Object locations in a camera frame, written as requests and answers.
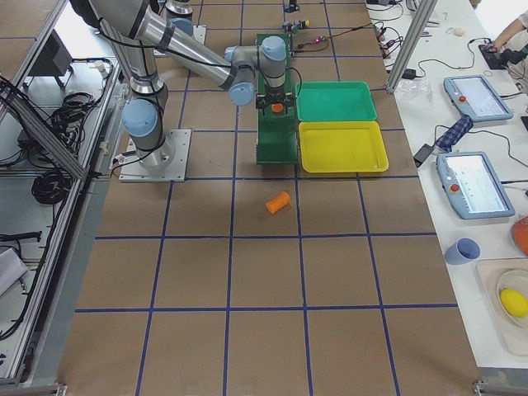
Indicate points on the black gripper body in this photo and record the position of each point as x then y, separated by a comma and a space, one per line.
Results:
275, 91

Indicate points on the orange cylinder marked 4680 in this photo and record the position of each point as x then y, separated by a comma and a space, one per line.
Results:
277, 108

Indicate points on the plain orange cylinder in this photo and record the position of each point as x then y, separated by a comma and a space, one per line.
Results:
278, 202

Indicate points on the person hand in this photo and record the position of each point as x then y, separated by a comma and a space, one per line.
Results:
500, 41

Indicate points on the green conveyor belt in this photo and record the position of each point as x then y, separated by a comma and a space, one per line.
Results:
277, 133

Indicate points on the green plastic tray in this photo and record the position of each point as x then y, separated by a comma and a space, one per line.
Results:
334, 101

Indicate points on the yellow plastic tray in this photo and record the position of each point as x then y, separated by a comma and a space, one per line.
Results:
342, 147

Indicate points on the black power adapter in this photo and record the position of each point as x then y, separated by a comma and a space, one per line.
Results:
422, 154

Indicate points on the folded blue plaid umbrella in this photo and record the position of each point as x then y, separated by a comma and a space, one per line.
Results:
454, 134

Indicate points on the upper teach pendant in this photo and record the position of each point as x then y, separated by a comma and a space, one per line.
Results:
475, 97

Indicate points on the teach pendant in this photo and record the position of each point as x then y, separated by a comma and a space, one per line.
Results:
475, 97
472, 186

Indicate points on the lower teach pendant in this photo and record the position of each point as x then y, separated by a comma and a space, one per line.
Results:
472, 186

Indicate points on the blue plastic cup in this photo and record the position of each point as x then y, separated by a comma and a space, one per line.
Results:
464, 250

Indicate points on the beige tray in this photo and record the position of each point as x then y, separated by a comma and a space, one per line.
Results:
495, 276

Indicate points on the orange round object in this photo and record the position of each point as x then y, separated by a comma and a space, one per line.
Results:
519, 234

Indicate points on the beige bowl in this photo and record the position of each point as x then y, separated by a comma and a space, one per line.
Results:
517, 280

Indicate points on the yellow lemon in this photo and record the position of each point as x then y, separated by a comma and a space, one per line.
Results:
514, 302

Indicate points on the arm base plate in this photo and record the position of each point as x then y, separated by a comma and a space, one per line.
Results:
198, 37
166, 164

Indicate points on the aluminium frame post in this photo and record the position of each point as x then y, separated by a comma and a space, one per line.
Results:
421, 12

